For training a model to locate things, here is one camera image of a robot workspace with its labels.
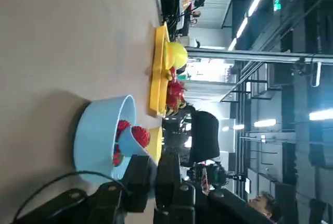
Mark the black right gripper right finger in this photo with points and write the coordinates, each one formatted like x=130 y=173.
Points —
x=169 y=177

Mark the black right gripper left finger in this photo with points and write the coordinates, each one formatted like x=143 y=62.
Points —
x=135 y=177

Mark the light blue plastic spoon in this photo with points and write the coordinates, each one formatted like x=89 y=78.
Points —
x=128 y=143

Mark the red strawberry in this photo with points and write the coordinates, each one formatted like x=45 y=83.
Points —
x=118 y=157
x=141 y=135
x=123 y=127

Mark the yellow bowl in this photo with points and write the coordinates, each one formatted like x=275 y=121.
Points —
x=156 y=143

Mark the light blue bowl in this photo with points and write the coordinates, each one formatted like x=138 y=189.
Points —
x=96 y=135

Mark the black office chair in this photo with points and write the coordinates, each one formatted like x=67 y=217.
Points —
x=205 y=135

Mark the pink dragon fruit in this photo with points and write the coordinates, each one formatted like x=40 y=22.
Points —
x=175 y=96

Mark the person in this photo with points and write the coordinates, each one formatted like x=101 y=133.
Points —
x=265 y=205

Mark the large yellow-green apple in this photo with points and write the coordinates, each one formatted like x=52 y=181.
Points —
x=177 y=53

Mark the yellow fruit tray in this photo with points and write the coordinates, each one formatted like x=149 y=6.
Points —
x=158 y=52

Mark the green exit sign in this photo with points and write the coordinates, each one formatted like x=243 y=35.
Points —
x=277 y=4

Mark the aluminium frame post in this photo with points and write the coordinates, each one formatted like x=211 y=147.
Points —
x=260 y=54

